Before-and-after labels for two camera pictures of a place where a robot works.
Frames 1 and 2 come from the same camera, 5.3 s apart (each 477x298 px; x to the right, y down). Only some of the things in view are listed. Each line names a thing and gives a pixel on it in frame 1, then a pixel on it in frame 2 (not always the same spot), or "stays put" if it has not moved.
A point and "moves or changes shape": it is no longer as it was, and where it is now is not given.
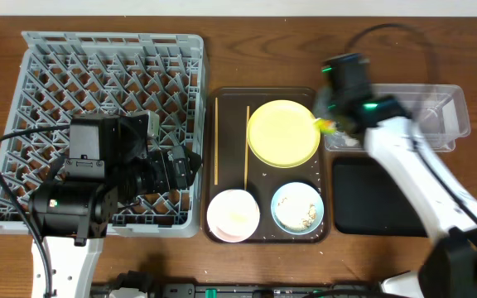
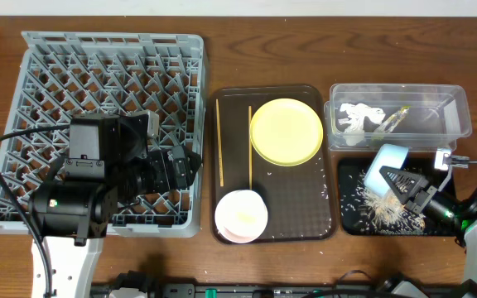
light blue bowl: [297, 208] → [388, 156]
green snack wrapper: [326, 126] moves or changes shape
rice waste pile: [296, 212] → [381, 214]
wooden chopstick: [216, 142] moves or changes shape
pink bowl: [233, 216] moves or changes shape
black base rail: [137, 281] stays put
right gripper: [320, 100] → [415, 191]
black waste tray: [367, 202] stays put
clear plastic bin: [438, 112] stays put
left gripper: [179, 178] stays put
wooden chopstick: [247, 139] moves or changes shape
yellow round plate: [282, 134] stays put
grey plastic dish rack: [63, 74] stays put
